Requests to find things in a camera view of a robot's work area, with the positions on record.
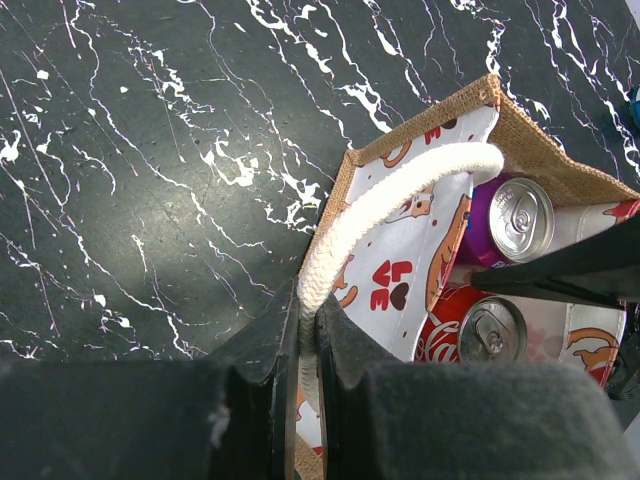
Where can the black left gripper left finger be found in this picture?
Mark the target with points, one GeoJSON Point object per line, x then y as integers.
{"type": "Point", "coordinates": [228, 415]}

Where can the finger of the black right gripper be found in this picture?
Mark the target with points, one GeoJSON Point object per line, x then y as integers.
{"type": "Point", "coordinates": [602, 271]}

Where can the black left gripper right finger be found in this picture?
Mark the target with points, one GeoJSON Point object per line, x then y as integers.
{"type": "Point", "coordinates": [386, 419]}

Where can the purple Fanta can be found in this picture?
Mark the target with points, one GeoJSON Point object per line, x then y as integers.
{"type": "Point", "coordinates": [511, 221]}

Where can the red Coca-Cola can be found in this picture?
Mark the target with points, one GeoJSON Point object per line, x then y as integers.
{"type": "Point", "coordinates": [469, 325]}

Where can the patterned canvas tote bag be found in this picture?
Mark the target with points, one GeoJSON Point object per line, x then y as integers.
{"type": "Point", "coordinates": [386, 244]}

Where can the blue lidded jar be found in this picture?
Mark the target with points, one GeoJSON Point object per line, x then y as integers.
{"type": "Point", "coordinates": [634, 105]}

